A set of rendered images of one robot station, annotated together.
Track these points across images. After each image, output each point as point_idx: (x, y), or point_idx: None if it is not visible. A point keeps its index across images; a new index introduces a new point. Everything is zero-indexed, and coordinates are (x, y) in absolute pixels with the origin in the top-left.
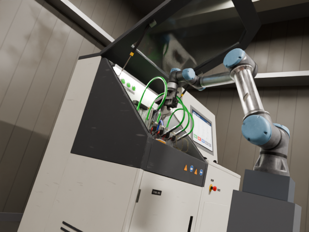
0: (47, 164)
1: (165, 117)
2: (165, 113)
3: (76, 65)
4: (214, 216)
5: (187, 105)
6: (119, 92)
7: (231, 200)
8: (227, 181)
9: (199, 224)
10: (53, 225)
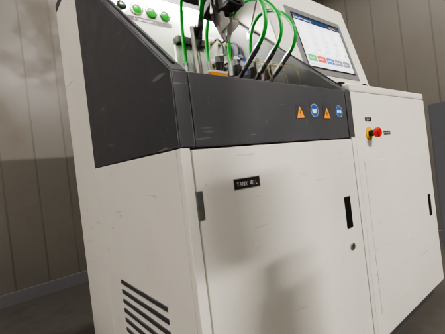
0: (83, 197)
1: (230, 36)
2: (226, 26)
3: (57, 23)
4: (393, 180)
5: (278, 7)
6: (107, 18)
7: (433, 134)
8: (400, 111)
9: (367, 205)
10: (115, 287)
